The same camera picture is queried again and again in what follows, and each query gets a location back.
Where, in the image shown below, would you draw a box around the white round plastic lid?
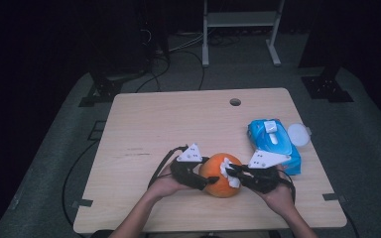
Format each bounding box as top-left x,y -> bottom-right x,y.
287,122 -> 313,148

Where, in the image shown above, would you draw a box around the person's right hand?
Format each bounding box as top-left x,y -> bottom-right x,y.
260,164 -> 296,218

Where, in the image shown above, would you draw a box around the black stand base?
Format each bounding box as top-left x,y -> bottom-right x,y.
301,65 -> 355,104
77,65 -> 124,108

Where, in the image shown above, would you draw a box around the orange plush toy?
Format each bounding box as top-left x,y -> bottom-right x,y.
197,152 -> 244,199

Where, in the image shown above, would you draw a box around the right hand-held gripper cable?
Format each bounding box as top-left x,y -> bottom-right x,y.
277,168 -> 298,204

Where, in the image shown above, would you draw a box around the hand-held gripper cable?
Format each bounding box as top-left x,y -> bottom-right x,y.
277,168 -> 298,204
147,145 -> 190,189

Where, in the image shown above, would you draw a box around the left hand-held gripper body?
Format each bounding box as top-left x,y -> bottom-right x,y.
170,143 -> 213,192

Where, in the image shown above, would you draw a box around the black tape strip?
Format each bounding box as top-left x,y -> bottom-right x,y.
71,198 -> 94,208
321,192 -> 346,203

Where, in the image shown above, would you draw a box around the left hand-held gripper cable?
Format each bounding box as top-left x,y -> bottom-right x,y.
147,145 -> 190,189

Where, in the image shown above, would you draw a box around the long black floor cable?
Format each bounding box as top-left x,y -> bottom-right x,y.
62,140 -> 100,232

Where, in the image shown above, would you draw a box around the blue wet wipes pack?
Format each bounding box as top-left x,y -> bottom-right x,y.
246,118 -> 303,176

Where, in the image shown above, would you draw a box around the white floor cables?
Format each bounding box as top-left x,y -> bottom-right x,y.
169,32 -> 206,54

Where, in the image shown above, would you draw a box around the white metal stand frame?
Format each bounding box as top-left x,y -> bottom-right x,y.
201,0 -> 286,68

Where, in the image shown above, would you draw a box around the person's left hand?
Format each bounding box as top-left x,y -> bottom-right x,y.
146,163 -> 187,201

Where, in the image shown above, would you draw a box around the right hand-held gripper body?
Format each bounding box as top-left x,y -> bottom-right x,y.
242,149 -> 294,195

